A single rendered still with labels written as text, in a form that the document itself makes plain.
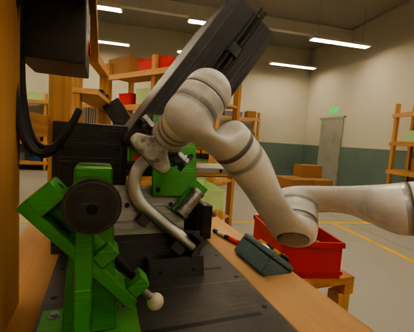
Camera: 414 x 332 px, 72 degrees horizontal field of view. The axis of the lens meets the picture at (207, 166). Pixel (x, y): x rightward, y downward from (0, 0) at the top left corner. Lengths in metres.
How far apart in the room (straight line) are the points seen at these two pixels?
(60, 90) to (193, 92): 1.16
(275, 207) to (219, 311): 0.23
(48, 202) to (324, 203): 0.48
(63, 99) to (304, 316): 1.29
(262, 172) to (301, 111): 10.67
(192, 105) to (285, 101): 10.49
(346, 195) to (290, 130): 10.33
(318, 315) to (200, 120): 0.44
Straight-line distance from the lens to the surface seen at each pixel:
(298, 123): 11.05
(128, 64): 4.65
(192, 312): 0.59
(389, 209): 0.57
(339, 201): 0.59
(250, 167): 0.45
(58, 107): 1.50
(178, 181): 0.74
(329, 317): 0.65
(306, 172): 7.37
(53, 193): 0.43
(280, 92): 10.80
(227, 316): 0.59
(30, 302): 0.71
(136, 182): 0.68
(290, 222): 0.54
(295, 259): 0.98
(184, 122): 0.38
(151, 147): 0.54
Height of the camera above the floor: 1.22
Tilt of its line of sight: 5 degrees down
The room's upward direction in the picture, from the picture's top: 4 degrees clockwise
